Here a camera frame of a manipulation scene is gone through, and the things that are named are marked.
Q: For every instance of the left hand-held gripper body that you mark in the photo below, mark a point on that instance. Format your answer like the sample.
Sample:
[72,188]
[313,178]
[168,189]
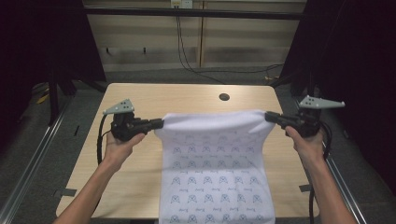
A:
[124,127]

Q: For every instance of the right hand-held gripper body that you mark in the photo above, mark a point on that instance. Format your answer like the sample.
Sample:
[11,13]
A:
[308,124]

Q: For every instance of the white printed towel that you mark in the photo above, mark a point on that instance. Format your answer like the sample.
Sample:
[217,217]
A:
[214,161]

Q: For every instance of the person's right hand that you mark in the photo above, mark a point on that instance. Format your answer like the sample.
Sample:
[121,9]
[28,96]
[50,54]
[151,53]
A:
[311,149]

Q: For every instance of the person's left hand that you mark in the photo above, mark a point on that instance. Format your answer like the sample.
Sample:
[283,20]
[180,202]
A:
[116,152]

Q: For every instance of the small black tape strip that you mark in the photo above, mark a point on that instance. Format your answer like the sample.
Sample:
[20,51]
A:
[76,130]

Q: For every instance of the grey tape strip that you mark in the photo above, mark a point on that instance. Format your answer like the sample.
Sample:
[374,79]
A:
[66,192]
[305,188]

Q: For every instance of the black metal stand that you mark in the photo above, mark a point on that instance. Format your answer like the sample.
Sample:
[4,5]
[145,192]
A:
[53,99]

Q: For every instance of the black curtain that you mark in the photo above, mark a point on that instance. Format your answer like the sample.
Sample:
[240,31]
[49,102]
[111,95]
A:
[364,62]
[37,37]

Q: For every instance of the yellow object on floor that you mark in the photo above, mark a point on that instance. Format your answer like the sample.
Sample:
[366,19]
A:
[42,99]

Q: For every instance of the black horizontal crossbar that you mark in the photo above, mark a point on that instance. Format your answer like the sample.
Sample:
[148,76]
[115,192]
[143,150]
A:
[193,13]

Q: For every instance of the white wall power outlet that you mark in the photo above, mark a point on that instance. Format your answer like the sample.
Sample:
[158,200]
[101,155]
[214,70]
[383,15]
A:
[182,3]

